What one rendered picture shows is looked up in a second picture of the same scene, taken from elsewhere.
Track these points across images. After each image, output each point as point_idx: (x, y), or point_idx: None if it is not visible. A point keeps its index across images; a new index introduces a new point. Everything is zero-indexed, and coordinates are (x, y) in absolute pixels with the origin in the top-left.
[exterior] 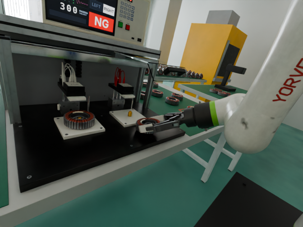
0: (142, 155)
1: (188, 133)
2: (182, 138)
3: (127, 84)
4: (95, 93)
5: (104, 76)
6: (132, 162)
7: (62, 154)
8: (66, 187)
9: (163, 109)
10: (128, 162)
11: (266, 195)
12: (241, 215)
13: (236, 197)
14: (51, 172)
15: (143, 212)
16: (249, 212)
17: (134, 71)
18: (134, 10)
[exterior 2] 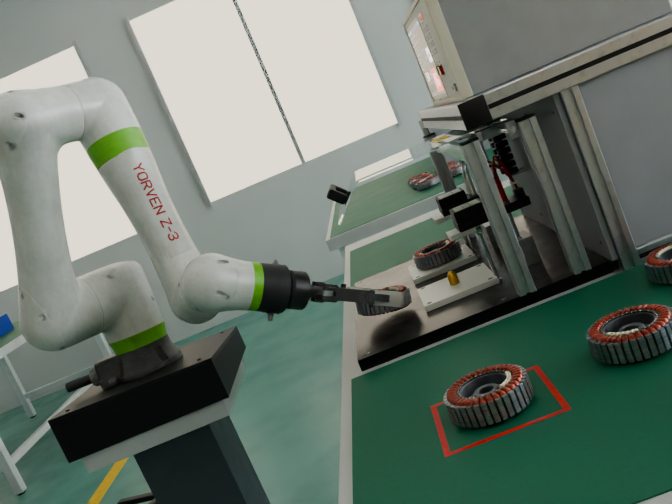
0: (349, 330)
1: (364, 377)
2: (353, 368)
3: (472, 204)
4: None
5: None
6: (343, 326)
7: (380, 281)
8: (345, 303)
9: (535, 332)
10: (346, 323)
11: (176, 369)
12: (197, 353)
13: (204, 353)
14: (359, 286)
15: None
16: (191, 357)
17: (568, 157)
18: (429, 30)
